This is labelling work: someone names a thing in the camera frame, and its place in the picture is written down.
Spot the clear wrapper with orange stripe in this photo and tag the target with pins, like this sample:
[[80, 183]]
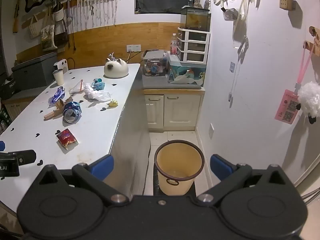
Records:
[[76, 88]]

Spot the clear storage box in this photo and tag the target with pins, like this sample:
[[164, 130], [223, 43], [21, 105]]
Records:
[[155, 67]]

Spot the glass fish tank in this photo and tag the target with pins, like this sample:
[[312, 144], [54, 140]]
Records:
[[197, 20]]

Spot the white plastic bag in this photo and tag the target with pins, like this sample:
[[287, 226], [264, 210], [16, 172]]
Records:
[[96, 95]]

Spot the small white heater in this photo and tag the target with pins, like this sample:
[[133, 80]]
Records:
[[62, 65]]

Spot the yellow candy wrapper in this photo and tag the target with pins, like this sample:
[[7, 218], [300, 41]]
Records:
[[113, 103]]

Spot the cream cabinet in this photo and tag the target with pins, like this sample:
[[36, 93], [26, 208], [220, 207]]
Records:
[[175, 110]]

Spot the teal patterned plastic box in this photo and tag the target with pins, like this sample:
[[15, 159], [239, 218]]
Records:
[[185, 76]]

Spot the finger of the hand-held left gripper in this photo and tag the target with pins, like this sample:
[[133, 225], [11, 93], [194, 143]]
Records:
[[2, 146], [25, 156]]

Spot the red snack packet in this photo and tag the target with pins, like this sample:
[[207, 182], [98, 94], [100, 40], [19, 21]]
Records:
[[66, 137]]

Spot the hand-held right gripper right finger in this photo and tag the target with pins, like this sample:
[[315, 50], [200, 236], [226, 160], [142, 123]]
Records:
[[220, 166]]

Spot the small metal ornament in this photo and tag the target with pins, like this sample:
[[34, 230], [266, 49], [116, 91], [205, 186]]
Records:
[[112, 56]]

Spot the wooden toy rifle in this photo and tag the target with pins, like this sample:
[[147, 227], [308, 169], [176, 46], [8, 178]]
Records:
[[16, 17]]

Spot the brown wooden piece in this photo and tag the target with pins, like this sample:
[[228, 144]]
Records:
[[60, 104], [52, 115]]

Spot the white wall outlets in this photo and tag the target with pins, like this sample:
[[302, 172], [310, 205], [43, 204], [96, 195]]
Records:
[[133, 47]]

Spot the white woven bag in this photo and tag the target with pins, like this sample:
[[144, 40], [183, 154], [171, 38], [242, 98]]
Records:
[[33, 31]]

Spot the crushed blue soda can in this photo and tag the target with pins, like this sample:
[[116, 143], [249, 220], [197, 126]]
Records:
[[72, 111]]

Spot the cream cat-shaped container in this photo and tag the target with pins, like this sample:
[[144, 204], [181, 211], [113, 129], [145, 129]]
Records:
[[116, 70]]

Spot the white fluffy sheep toy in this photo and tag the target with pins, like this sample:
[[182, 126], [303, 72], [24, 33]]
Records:
[[308, 98]]

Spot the clear hanging box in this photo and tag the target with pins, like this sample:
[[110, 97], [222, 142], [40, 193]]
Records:
[[230, 14]]

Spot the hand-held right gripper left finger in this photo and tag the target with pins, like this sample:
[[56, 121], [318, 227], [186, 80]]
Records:
[[102, 166]]

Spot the white wall socket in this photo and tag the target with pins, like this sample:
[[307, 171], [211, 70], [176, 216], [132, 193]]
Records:
[[212, 131]]

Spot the plastic water bottle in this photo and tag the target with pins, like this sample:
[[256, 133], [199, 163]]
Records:
[[173, 46]]

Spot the white macrame wall shelf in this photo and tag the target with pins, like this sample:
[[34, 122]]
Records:
[[100, 2]]

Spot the black cardboard box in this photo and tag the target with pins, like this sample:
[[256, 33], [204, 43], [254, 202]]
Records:
[[8, 87]]

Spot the beige bin with brown rim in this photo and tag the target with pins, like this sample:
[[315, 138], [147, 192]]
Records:
[[178, 160]]

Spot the blue and white wrapper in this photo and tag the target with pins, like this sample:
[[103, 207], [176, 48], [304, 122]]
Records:
[[57, 95]]

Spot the grey storage box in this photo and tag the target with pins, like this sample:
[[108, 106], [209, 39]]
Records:
[[32, 70]]

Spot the wooden wall hooks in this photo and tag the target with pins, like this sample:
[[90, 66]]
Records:
[[308, 46]]

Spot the wooden peg block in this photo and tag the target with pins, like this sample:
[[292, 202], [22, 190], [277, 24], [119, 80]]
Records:
[[285, 1]]

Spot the white cup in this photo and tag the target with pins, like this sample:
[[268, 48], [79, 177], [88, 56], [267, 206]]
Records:
[[58, 77]]

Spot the printed tote bag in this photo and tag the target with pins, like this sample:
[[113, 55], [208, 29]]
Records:
[[48, 37]]

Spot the white drawer unit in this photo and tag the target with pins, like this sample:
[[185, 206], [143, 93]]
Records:
[[193, 45]]

